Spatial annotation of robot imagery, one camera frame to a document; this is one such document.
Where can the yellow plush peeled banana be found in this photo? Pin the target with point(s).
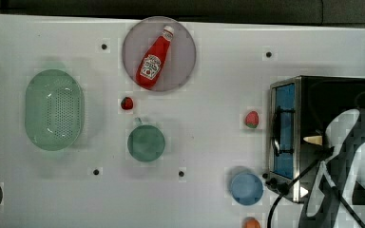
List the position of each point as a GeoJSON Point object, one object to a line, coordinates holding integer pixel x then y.
{"type": "Point", "coordinates": [318, 140]}

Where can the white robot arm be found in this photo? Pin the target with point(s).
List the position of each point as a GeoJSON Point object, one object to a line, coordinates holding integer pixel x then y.
{"type": "Point", "coordinates": [329, 204]}

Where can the black silver toaster oven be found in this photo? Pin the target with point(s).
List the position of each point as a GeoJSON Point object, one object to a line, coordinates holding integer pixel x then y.
{"type": "Point", "coordinates": [303, 107]}

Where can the green metal cup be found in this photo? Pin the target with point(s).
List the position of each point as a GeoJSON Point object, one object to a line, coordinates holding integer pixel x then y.
{"type": "Point", "coordinates": [146, 142]}

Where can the dark red plush strawberry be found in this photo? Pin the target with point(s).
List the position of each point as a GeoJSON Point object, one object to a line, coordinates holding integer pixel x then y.
{"type": "Point", "coordinates": [127, 103]}

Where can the red plush ketchup bottle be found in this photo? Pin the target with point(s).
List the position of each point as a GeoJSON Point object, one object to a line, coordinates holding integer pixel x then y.
{"type": "Point", "coordinates": [152, 64]}

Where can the grey round plate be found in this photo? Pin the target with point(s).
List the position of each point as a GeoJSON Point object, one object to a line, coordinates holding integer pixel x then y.
{"type": "Point", "coordinates": [180, 59]}

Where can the pink plush strawberry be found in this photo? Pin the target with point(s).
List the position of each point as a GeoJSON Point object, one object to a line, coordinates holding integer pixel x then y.
{"type": "Point", "coordinates": [252, 119]}

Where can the blue plastic cup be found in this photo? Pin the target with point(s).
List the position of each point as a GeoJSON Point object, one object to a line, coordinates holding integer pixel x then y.
{"type": "Point", "coordinates": [246, 188]}

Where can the orange plush fruit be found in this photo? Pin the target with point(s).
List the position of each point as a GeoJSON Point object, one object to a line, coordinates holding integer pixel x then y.
{"type": "Point", "coordinates": [251, 223]}

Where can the green plastic colander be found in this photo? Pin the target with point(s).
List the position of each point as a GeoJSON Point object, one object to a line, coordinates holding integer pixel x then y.
{"type": "Point", "coordinates": [54, 109]}

